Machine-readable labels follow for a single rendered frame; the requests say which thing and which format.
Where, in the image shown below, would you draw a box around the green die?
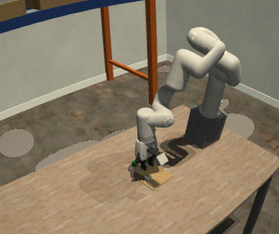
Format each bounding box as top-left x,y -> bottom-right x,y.
132,160 -> 138,167

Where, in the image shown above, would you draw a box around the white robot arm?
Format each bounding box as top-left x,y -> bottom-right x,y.
137,27 -> 241,142

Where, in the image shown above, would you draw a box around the white die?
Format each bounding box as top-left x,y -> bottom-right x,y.
145,174 -> 151,182

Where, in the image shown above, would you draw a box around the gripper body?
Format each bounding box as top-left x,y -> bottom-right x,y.
135,137 -> 158,161

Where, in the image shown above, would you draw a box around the tan flat mat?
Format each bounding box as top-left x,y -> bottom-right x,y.
134,164 -> 173,190

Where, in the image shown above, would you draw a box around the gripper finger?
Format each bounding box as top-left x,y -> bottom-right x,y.
148,155 -> 154,167
135,153 -> 146,171

